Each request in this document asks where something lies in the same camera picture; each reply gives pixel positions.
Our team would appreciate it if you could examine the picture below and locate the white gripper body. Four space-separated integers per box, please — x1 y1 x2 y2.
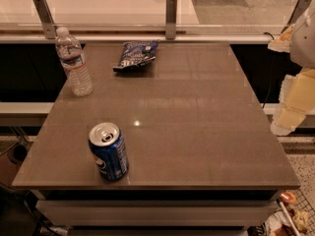
290 6 315 68

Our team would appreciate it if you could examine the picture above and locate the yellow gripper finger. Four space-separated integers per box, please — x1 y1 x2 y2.
268 25 294 53
270 68 315 136

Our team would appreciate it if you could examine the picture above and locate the blue pepsi can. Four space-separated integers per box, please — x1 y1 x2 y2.
89 122 129 181

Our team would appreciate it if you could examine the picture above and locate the blue chip bag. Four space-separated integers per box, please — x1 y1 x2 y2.
113 40 159 72

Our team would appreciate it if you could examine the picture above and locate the white table drawer base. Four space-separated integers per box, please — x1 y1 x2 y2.
36 200 278 228

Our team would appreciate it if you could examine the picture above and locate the clear plastic water bottle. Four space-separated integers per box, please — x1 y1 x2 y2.
55 27 93 96

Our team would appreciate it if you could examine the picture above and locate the right metal rail bracket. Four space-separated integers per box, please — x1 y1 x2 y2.
283 0 312 31

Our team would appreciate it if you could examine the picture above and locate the metal rail bracket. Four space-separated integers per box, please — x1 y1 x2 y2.
283 0 312 31
32 0 56 39
165 0 177 39

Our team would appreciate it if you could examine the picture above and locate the wire basket with snacks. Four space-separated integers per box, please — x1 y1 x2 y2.
263 190 315 236

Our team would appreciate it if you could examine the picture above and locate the middle metal rail bracket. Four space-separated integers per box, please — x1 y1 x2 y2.
165 0 177 39

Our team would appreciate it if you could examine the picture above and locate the left metal rail bracket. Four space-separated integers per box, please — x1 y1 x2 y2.
32 0 56 39

